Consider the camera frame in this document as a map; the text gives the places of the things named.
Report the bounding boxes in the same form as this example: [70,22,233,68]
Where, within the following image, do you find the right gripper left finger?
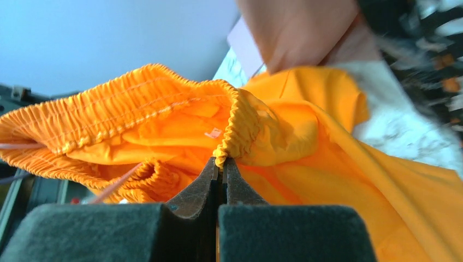
[1,159,217,261]

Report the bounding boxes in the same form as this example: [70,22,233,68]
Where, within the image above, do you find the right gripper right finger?
[218,158,377,261]

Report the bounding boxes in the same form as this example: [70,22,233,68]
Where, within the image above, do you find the pink wire hanger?
[1,143,142,204]

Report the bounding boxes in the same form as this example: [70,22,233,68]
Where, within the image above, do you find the pink hanging shorts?
[237,0,381,73]

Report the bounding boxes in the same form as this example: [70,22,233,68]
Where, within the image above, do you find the orange camouflage hanging shorts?
[358,0,463,134]

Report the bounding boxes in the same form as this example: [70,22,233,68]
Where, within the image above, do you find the pink clipboard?
[227,17,264,79]

